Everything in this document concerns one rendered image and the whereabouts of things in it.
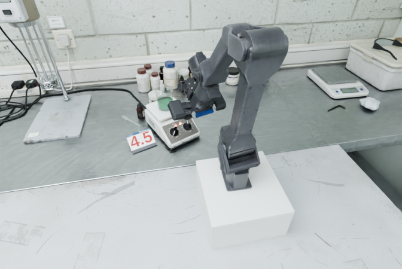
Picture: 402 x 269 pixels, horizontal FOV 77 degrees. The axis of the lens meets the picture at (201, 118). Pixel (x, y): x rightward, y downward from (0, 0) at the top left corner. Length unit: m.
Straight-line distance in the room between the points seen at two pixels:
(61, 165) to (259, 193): 0.64
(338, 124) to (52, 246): 1.04
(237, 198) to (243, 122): 0.21
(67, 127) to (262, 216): 0.80
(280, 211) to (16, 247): 0.64
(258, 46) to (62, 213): 0.67
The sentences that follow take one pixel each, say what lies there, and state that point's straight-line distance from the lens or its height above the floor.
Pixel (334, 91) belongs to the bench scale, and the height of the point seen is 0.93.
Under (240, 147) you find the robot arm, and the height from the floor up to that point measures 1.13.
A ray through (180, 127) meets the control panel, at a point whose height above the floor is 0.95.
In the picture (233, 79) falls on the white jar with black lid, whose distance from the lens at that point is 1.27.
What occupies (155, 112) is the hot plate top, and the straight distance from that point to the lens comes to 0.94.
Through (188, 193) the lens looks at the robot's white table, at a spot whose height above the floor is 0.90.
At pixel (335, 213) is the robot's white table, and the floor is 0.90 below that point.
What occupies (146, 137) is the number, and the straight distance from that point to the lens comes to 0.93.
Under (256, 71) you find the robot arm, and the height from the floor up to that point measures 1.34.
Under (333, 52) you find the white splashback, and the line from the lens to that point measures 1.67.
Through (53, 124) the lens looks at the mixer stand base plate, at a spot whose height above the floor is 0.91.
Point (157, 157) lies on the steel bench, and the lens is 0.88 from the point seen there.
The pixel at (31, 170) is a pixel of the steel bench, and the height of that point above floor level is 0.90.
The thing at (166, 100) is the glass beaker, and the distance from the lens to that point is 0.90.
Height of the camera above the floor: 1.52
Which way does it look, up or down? 37 degrees down
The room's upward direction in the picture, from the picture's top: straight up
